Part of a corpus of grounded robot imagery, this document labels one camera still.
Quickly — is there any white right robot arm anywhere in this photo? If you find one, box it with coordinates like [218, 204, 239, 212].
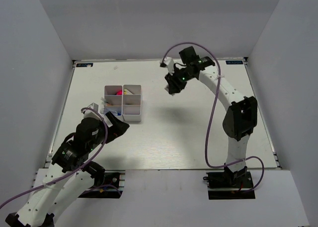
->
[160, 46, 258, 187]

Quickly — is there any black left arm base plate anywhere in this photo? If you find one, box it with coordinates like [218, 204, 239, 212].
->
[79, 171, 125, 199]

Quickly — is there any right blue table label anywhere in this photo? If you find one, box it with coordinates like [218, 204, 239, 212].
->
[226, 60, 243, 65]

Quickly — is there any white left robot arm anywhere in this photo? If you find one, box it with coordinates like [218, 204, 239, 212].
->
[5, 108, 130, 227]

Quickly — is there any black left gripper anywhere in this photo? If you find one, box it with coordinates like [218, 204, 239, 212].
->
[87, 111, 130, 151]

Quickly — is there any white organizer box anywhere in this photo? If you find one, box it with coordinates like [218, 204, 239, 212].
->
[122, 84, 143, 122]
[104, 85, 124, 121]

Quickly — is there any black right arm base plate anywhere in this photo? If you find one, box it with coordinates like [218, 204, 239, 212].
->
[203, 171, 255, 200]

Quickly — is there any clear glue bottle blue cap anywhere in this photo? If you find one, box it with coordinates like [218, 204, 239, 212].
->
[100, 107, 122, 116]

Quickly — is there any green ink clear pen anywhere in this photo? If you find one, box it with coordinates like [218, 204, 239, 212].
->
[101, 97, 111, 106]

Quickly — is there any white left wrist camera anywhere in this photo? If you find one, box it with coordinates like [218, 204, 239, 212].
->
[81, 103, 102, 120]

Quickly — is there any left blue table label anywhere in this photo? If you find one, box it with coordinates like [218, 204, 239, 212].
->
[76, 63, 93, 68]

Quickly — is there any white left organizer box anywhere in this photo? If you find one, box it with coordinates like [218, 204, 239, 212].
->
[104, 85, 124, 121]

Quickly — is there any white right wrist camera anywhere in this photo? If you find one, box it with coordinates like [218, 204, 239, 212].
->
[160, 57, 174, 75]

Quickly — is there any white pencil yellow tip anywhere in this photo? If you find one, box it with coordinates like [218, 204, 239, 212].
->
[124, 89, 133, 95]

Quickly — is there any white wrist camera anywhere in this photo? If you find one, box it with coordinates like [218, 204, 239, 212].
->
[81, 103, 102, 120]
[160, 57, 174, 75]

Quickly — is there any white right organizer box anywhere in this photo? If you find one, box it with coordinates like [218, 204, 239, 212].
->
[122, 84, 143, 122]

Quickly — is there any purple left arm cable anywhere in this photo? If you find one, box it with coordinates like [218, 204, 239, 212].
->
[0, 107, 122, 208]

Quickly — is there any blue table label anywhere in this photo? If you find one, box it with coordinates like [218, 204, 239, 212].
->
[76, 63, 93, 68]
[226, 60, 243, 65]

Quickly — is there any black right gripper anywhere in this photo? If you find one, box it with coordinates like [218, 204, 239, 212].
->
[165, 67, 195, 95]

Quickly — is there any white eraser red print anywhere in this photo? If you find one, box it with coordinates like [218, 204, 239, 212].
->
[164, 86, 176, 96]

